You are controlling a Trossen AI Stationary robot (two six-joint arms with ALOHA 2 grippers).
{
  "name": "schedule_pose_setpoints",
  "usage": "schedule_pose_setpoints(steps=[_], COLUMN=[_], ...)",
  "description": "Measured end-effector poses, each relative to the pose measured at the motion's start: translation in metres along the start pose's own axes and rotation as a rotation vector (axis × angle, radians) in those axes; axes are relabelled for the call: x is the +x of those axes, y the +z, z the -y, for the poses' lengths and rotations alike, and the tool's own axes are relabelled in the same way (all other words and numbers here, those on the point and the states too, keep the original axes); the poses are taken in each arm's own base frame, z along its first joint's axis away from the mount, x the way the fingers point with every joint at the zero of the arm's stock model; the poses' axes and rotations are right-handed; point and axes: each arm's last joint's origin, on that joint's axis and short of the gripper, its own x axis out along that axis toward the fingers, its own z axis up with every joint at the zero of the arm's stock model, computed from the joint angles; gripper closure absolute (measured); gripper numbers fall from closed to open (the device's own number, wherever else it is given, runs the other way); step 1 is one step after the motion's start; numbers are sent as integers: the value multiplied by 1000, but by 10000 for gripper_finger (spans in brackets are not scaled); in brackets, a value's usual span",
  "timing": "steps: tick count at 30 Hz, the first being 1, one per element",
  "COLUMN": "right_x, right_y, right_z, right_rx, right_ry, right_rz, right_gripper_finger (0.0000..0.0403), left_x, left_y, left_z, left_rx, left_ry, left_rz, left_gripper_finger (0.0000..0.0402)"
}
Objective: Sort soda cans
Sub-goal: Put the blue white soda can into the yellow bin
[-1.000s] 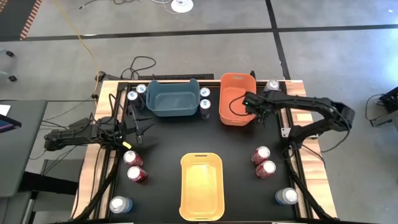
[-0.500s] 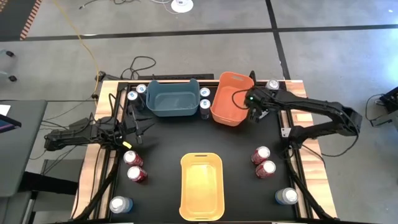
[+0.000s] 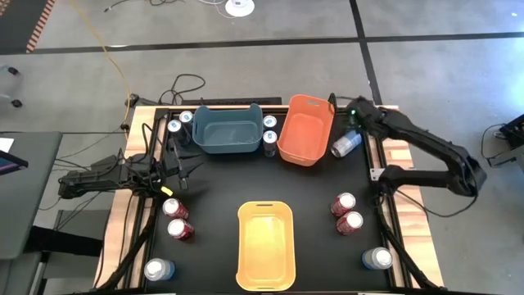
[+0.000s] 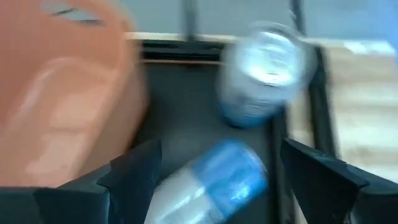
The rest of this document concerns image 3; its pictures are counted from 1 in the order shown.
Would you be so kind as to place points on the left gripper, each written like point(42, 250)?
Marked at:
point(174, 162)

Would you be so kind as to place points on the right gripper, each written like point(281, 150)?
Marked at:
point(364, 116)

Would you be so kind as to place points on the silver blue can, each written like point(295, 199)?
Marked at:
point(348, 142)

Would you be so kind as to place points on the slim Red Bull can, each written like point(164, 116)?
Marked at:
point(269, 141)
point(174, 127)
point(269, 121)
point(186, 117)

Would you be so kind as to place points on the red Coca-Cola can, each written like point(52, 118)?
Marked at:
point(179, 228)
point(344, 202)
point(174, 207)
point(350, 221)

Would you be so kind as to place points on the orange plastic bin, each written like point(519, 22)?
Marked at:
point(305, 135)

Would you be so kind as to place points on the yellow plastic bin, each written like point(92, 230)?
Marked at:
point(266, 246)

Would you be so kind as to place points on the Spindrift lemon soda can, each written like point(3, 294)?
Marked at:
point(378, 258)

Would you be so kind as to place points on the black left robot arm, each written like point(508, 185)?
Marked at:
point(94, 180)

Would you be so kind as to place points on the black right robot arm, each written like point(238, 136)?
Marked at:
point(430, 141)

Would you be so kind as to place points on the yellow tape tag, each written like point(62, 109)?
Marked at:
point(166, 191)

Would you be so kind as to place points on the blue plastic bin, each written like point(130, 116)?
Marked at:
point(227, 137)

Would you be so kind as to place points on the black power strip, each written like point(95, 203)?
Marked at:
point(231, 101)

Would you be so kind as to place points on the white round floor device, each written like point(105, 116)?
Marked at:
point(239, 7)

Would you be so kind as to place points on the grey desk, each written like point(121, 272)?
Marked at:
point(24, 205)

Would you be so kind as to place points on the dark tablet screen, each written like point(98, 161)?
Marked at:
point(10, 163)

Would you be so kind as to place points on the chair base with casters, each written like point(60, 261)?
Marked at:
point(14, 103)

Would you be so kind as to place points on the white paper sheet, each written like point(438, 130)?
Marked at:
point(5, 144)

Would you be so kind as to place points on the orange black striped mat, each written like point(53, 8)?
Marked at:
point(20, 20)

